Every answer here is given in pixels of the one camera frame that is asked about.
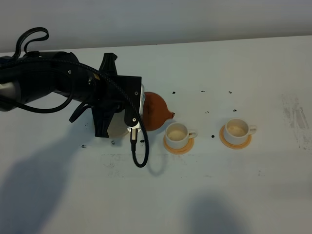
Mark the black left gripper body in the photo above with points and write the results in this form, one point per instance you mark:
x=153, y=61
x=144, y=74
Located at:
x=105, y=95

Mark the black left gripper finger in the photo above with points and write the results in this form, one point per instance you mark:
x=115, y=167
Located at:
x=102, y=119
x=108, y=64

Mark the brown clay teapot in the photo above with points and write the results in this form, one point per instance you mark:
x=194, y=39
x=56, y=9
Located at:
x=155, y=111

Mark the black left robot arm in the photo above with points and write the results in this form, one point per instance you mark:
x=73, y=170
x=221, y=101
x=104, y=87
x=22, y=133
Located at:
x=36, y=75

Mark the beige round teapot coaster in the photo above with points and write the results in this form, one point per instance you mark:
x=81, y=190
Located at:
x=117, y=127

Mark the white teacup left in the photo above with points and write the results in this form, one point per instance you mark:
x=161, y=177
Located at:
x=177, y=135

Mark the white teacup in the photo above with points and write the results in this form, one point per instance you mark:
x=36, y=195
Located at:
x=177, y=135
x=237, y=131

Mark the white teacup right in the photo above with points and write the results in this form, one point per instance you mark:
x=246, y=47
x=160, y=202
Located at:
x=237, y=131

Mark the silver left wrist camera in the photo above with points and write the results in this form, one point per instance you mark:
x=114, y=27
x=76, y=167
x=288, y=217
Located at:
x=133, y=88

